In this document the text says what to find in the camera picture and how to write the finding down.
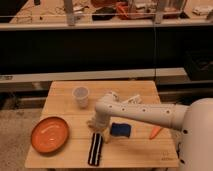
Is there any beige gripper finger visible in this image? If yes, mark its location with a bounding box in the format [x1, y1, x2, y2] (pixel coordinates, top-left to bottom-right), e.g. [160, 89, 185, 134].
[86, 120, 94, 131]
[103, 130, 111, 143]

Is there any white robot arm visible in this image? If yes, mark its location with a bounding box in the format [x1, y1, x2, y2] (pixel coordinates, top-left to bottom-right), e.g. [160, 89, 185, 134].
[88, 91, 213, 171]

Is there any black white striped eraser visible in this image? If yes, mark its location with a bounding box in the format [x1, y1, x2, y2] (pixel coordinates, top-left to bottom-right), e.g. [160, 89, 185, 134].
[88, 133, 103, 166]

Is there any translucent white cup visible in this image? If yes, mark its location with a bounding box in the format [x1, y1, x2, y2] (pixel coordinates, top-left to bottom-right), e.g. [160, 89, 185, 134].
[72, 86, 89, 108]

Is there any blue cloth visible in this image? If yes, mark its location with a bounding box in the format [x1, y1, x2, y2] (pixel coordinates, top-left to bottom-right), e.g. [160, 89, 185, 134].
[110, 123, 131, 137]

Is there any wooden table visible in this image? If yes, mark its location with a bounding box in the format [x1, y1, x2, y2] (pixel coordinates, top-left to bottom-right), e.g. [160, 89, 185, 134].
[25, 81, 178, 169]

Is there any white plastic bottle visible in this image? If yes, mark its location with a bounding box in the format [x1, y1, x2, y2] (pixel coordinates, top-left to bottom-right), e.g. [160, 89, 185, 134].
[124, 95, 141, 104]

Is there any orange plate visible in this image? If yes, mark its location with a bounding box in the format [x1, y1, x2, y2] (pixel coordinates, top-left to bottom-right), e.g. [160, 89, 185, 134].
[31, 117, 70, 153]

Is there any orange carrot toy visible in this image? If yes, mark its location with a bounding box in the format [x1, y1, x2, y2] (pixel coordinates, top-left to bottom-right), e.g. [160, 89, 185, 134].
[149, 126, 162, 139]

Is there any grey metal shelf rail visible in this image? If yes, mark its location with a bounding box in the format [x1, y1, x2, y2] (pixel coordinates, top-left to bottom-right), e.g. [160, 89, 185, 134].
[0, 67, 188, 93]

